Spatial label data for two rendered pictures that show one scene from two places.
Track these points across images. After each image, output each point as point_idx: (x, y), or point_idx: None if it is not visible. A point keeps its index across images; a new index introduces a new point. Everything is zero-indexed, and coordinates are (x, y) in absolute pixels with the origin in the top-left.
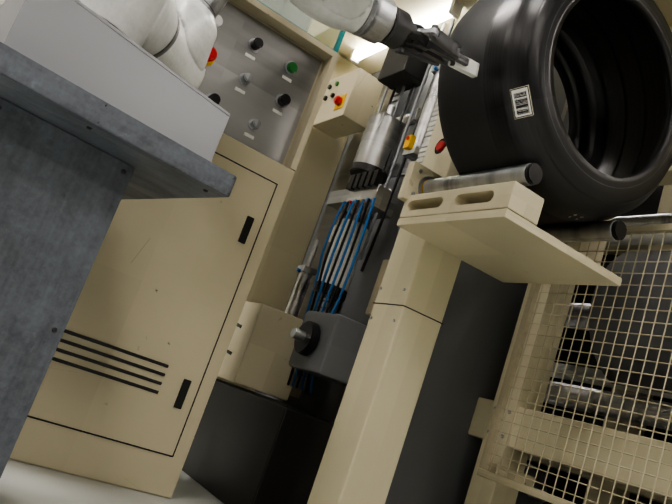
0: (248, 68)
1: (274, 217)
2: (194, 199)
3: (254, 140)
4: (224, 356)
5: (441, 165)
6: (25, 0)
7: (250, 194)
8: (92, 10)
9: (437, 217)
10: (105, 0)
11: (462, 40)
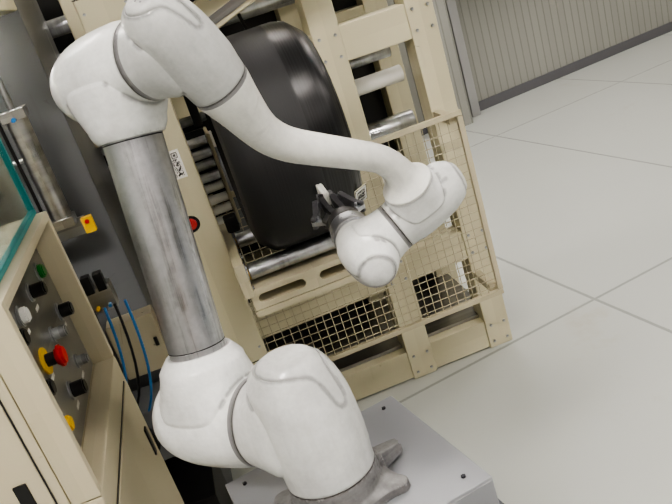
0: (44, 320)
1: (137, 405)
2: (147, 474)
3: (84, 372)
4: None
5: (210, 240)
6: (498, 501)
7: (134, 414)
8: (462, 453)
9: (310, 294)
10: (369, 439)
11: (283, 166)
